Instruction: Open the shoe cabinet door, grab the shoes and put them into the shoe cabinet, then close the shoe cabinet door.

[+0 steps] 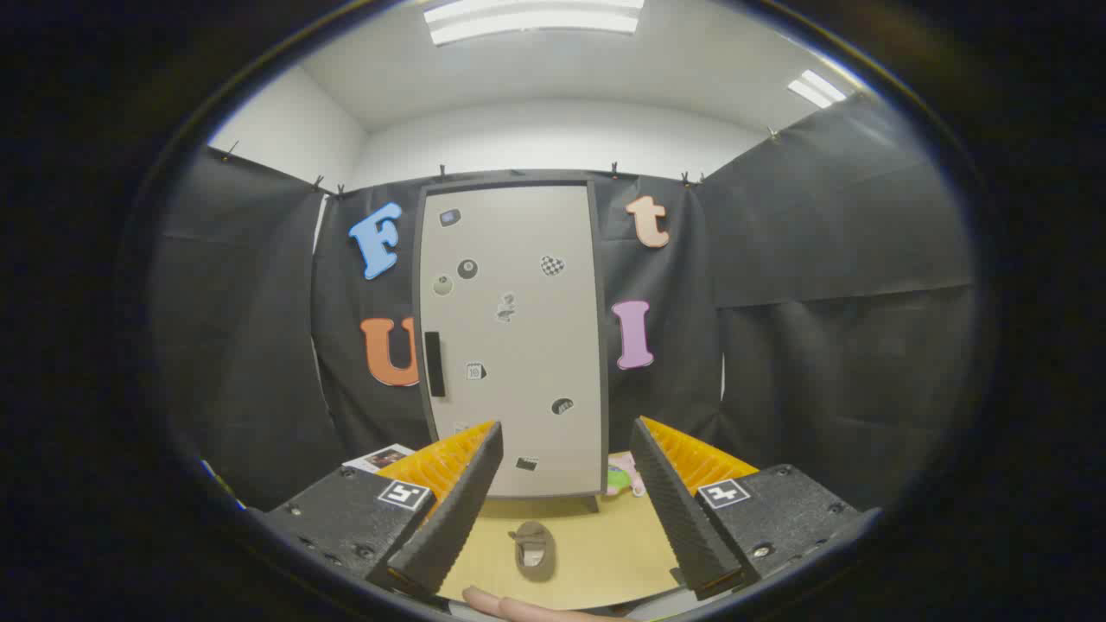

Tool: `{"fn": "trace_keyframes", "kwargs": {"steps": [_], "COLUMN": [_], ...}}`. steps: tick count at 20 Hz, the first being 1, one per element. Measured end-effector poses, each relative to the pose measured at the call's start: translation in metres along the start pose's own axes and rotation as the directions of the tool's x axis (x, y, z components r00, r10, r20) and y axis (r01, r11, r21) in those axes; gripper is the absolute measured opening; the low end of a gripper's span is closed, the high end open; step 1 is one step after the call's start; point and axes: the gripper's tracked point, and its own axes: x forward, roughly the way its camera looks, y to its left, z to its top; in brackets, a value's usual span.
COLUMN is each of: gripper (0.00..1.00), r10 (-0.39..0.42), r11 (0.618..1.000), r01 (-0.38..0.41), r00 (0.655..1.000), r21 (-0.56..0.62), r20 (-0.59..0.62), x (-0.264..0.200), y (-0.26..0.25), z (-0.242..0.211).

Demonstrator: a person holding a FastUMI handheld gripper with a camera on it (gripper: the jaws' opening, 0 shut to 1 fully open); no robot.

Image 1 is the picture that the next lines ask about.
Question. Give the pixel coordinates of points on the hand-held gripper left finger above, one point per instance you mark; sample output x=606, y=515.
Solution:
x=458, y=518

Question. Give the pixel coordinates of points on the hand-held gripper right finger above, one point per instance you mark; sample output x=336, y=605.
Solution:
x=678, y=518

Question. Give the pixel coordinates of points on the brown fuzzy shoe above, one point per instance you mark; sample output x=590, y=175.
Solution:
x=536, y=566

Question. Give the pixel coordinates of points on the grey shoe cabinet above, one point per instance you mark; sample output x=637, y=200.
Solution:
x=510, y=178

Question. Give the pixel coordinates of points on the green pink plush toy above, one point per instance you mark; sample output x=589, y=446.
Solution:
x=615, y=478

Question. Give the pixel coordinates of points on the white book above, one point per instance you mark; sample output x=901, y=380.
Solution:
x=380, y=456

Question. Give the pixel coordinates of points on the black backdrop cloth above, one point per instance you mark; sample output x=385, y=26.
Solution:
x=821, y=345

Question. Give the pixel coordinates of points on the small ceiling light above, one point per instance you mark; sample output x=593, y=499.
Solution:
x=816, y=88

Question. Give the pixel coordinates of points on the long ceiling light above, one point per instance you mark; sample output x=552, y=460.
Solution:
x=536, y=19

